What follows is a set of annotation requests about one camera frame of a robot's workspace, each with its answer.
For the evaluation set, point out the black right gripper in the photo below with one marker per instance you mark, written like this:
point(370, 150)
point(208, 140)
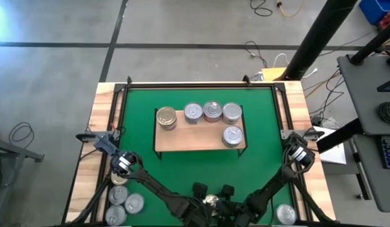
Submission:
point(238, 214)

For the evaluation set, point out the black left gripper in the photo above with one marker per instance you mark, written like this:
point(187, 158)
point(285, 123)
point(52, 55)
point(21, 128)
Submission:
point(198, 214)

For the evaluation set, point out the white lid tin can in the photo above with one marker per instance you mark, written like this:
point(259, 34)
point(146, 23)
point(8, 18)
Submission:
point(211, 200)

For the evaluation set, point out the gold-rim can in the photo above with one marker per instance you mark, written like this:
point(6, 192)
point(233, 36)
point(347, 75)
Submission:
point(232, 135)

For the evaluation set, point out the silver lid blue label can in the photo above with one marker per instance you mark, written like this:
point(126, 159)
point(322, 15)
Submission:
point(193, 112)

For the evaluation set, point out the silver lid white label can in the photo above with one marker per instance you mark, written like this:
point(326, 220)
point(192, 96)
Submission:
point(232, 112)

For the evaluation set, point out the gold lid tin can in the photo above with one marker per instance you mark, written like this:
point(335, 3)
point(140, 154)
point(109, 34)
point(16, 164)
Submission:
point(166, 115)

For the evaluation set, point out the silver lid red label can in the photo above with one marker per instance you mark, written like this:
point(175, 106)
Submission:
point(212, 111)

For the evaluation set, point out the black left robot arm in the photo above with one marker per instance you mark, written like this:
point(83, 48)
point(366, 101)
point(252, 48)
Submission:
point(157, 189)

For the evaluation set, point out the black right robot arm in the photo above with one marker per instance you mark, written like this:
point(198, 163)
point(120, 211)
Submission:
point(273, 186)

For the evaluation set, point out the wooden shelf black metal legs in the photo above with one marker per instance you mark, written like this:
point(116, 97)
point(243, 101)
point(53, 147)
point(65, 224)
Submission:
point(194, 138)

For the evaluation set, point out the green table mat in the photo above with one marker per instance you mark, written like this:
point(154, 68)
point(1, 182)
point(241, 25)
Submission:
point(182, 176)

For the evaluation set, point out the white paper sheet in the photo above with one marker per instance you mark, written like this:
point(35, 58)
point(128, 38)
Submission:
point(334, 156)

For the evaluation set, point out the black desk support bar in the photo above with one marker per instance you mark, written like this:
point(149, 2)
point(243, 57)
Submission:
point(339, 138)

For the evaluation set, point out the black clamp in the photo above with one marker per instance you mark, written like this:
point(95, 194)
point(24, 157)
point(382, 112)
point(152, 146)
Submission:
point(129, 80)
point(246, 79)

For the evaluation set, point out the small wooden box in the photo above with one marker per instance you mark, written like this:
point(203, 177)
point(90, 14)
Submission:
point(271, 74)

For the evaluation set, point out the black keyboard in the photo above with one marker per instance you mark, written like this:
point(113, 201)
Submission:
point(389, 151)

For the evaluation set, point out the grey desk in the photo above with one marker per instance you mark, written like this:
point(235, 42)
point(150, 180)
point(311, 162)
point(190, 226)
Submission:
point(364, 94)

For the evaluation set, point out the grey metal stand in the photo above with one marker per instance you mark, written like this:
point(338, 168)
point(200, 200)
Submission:
point(18, 152)

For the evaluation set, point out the black corrugated column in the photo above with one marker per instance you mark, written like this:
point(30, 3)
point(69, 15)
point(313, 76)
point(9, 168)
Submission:
point(320, 34)

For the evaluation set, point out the black slanted pole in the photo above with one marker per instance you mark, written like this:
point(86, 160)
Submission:
point(371, 47)

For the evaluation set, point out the red object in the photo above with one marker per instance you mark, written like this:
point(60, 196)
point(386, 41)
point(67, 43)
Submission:
point(389, 22)

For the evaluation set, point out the blue plastic bin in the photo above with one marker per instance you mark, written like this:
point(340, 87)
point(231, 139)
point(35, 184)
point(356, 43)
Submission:
point(374, 9)

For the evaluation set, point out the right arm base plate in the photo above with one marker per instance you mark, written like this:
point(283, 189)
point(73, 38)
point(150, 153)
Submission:
point(287, 134)

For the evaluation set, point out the black metal table frame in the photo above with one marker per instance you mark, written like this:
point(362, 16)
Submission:
point(198, 85)

